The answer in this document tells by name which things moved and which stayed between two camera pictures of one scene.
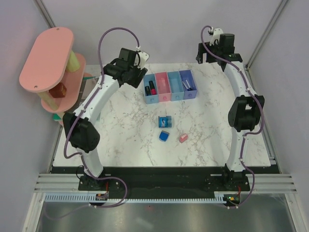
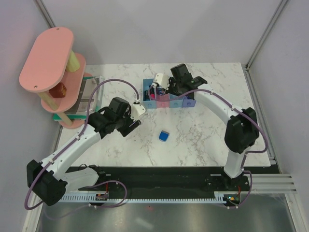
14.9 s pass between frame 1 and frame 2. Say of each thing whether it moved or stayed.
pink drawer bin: moved
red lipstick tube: stayed
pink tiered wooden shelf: stayed
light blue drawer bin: moved
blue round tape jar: moved
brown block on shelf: stayed
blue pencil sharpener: stayed
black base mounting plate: stayed
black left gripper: moved
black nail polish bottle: moved
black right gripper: moved
